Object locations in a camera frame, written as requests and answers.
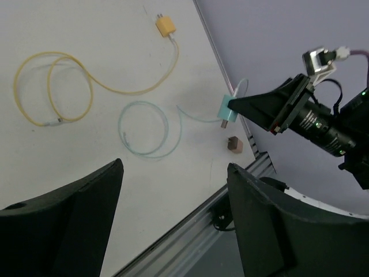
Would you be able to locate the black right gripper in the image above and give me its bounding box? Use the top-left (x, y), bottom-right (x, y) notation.
top-left (228, 74), bottom-right (314, 135)

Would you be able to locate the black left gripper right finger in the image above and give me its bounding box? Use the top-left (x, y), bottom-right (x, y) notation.
top-left (227, 163), bottom-right (368, 276)

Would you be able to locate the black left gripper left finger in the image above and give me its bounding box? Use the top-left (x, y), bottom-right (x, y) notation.
top-left (1, 159), bottom-right (124, 276)

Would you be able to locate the teal plug adapter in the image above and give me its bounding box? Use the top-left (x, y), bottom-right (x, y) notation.
top-left (217, 95), bottom-right (238, 129)

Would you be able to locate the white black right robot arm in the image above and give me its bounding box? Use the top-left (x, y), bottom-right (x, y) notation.
top-left (228, 74), bottom-right (368, 190)

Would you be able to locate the pink plug adapter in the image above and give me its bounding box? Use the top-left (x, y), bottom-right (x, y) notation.
top-left (227, 136), bottom-right (243, 154)

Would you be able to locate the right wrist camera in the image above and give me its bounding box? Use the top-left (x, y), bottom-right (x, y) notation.
top-left (302, 46), bottom-right (350, 87)

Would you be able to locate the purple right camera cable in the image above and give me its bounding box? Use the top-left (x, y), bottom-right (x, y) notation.
top-left (345, 48), bottom-right (369, 87)

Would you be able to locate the yellow charging cable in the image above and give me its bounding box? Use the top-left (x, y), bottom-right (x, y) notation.
top-left (13, 33), bottom-right (180, 128)

